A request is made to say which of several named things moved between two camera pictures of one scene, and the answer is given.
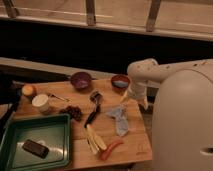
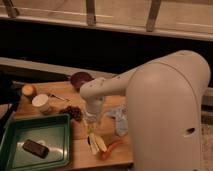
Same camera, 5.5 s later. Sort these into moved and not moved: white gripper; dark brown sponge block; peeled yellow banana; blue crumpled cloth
Moved: white gripper
Not moved: blue crumpled cloth; dark brown sponge block; peeled yellow banana
